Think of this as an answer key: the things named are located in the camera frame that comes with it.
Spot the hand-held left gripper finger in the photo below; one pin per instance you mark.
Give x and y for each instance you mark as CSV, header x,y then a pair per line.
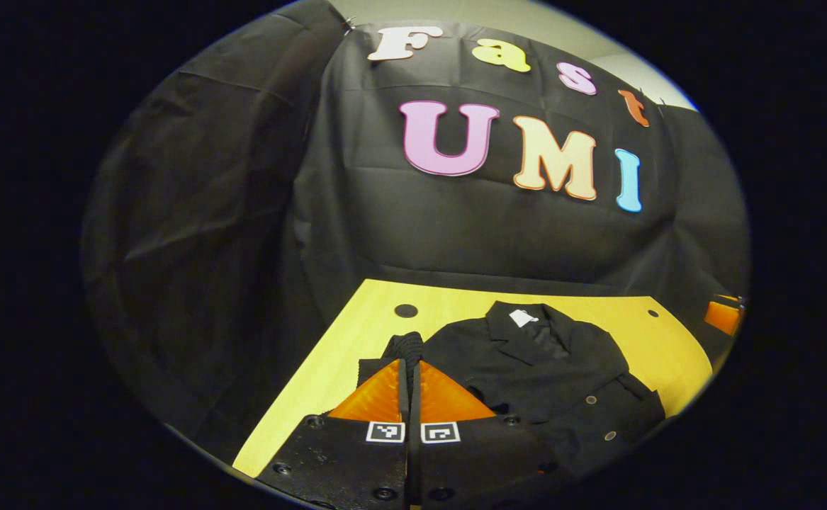
x,y
416,404
404,397

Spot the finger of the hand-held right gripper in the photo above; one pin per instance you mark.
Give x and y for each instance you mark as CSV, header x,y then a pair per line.
x,y
723,316

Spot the black buttoned jacket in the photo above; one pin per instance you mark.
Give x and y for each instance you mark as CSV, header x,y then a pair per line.
x,y
548,382

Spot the black backdrop cloth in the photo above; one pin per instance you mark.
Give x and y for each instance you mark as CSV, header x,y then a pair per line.
x,y
385,227

